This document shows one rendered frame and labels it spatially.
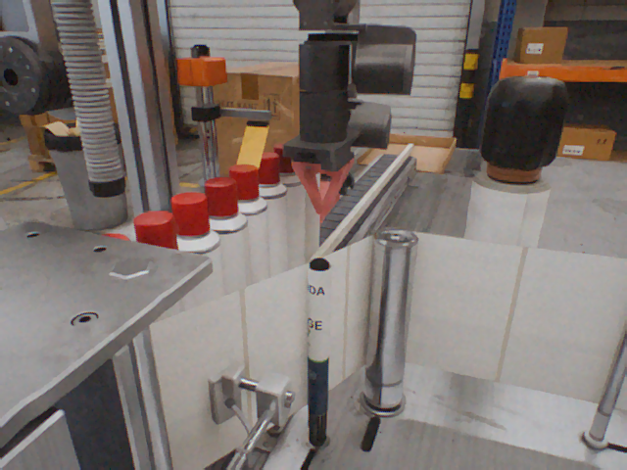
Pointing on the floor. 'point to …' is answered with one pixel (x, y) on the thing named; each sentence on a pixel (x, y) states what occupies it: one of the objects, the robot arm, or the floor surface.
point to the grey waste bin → (73, 181)
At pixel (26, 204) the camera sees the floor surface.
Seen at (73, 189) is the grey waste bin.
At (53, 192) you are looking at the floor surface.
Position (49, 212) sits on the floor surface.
